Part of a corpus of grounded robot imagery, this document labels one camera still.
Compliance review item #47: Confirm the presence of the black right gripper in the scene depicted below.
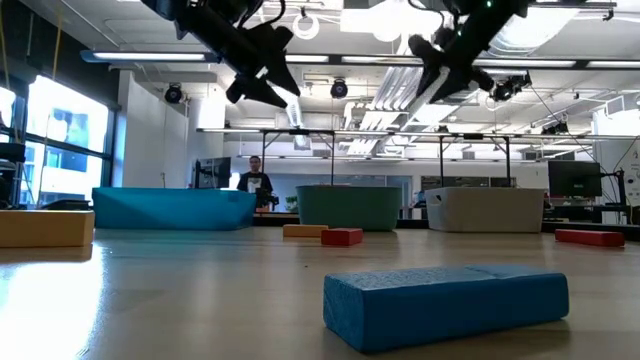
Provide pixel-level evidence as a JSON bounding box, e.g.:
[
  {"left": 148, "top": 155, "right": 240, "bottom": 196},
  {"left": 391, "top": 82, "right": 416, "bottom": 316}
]
[{"left": 408, "top": 9, "right": 506, "bottom": 104}]

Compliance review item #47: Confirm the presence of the long ceiling light strip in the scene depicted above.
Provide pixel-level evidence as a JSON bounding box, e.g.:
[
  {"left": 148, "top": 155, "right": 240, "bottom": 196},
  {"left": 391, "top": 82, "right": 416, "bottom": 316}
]
[
  {"left": 282, "top": 53, "right": 640, "bottom": 70},
  {"left": 79, "top": 48, "right": 221, "bottom": 65}
]

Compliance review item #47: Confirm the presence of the person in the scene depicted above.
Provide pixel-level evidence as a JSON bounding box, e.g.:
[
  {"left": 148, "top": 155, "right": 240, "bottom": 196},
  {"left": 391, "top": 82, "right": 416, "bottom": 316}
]
[{"left": 235, "top": 155, "right": 275, "bottom": 195}]

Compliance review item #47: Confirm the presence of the orange rectangular block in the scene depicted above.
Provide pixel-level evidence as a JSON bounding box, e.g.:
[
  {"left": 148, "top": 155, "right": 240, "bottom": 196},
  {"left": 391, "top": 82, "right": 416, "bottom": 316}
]
[
  {"left": 0, "top": 209, "right": 96, "bottom": 249},
  {"left": 282, "top": 223, "right": 330, "bottom": 239}
]

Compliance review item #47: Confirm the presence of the green plastic bin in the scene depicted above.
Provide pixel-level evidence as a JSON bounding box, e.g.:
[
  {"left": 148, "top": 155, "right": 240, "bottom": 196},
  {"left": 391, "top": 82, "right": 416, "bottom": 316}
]
[{"left": 295, "top": 185, "right": 403, "bottom": 232}]

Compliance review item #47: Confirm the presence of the black monitor stand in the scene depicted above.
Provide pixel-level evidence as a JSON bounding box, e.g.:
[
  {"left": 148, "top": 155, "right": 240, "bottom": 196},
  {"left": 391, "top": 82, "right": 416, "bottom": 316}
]
[{"left": 599, "top": 167, "right": 629, "bottom": 226}]

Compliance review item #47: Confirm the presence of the white plastic bin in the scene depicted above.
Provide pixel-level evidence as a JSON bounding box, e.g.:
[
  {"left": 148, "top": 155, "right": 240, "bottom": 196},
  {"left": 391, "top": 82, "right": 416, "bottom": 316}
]
[{"left": 425, "top": 186, "right": 547, "bottom": 234}]

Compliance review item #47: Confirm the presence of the black aluminium table frame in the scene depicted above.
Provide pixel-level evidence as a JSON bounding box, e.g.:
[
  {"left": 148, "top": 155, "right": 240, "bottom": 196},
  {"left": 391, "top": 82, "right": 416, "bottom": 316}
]
[{"left": 252, "top": 212, "right": 640, "bottom": 237}]

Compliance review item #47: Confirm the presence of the large bright window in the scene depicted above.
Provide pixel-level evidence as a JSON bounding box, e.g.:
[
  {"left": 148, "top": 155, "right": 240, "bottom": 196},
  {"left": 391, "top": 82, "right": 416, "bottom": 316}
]
[{"left": 24, "top": 74, "right": 114, "bottom": 206}]

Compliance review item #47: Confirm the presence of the small black background robot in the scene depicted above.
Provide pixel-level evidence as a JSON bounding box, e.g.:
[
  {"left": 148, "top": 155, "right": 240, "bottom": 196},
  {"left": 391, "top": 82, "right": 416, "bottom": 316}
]
[{"left": 253, "top": 187, "right": 281, "bottom": 214}]

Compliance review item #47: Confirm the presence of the black metal rig frame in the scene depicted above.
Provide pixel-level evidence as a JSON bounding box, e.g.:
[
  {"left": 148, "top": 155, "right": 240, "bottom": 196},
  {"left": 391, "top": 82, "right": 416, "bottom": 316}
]
[
  {"left": 260, "top": 128, "right": 337, "bottom": 190},
  {"left": 438, "top": 132, "right": 512, "bottom": 189}
]

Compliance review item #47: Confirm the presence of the long red block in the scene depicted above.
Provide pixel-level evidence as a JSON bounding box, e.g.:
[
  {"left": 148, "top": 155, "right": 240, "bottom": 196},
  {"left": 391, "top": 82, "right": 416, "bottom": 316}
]
[
  {"left": 320, "top": 227, "right": 365, "bottom": 248},
  {"left": 554, "top": 228, "right": 626, "bottom": 248}
]

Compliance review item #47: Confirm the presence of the black computer monitor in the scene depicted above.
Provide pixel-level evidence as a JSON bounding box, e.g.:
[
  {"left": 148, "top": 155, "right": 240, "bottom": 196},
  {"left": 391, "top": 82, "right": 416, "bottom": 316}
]
[
  {"left": 547, "top": 159, "right": 603, "bottom": 199},
  {"left": 193, "top": 156, "right": 233, "bottom": 190}
]

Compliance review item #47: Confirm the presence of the white wall poster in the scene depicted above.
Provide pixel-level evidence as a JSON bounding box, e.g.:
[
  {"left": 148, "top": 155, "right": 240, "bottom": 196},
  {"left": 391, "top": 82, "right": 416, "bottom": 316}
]
[{"left": 623, "top": 149, "right": 640, "bottom": 207}]

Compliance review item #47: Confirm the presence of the blue plastic bin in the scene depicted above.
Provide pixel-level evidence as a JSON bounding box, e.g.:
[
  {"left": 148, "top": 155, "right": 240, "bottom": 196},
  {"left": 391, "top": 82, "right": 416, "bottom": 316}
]
[{"left": 91, "top": 186, "right": 258, "bottom": 232}]

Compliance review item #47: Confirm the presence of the black ceiling camera cluster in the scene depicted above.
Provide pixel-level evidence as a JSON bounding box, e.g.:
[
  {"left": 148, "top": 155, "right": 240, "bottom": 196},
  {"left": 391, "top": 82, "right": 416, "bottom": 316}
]
[
  {"left": 542, "top": 119, "right": 571, "bottom": 136},
  {"left": 488, "top": 72, "right": 534, "bottom": 104}
]

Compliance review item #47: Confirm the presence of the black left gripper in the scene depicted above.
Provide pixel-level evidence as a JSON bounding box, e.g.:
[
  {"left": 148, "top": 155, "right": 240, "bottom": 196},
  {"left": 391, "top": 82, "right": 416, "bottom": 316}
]
[{"left": 189, "top": 9, "right": 301, "bottom": 109}]

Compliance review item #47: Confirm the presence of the long blue block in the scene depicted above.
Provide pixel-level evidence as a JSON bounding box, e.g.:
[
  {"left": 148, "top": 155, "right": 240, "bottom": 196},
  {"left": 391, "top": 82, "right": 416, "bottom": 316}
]
[{"left": 322, "top": 263, "right": 571, "bottom": 355}]

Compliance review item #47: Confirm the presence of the black ceiling track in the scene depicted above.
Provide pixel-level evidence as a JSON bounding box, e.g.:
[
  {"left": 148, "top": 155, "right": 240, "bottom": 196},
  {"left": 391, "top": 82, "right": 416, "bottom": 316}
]
[{"left": 528, "top": 0, "right": 619, "bottom": 22}]

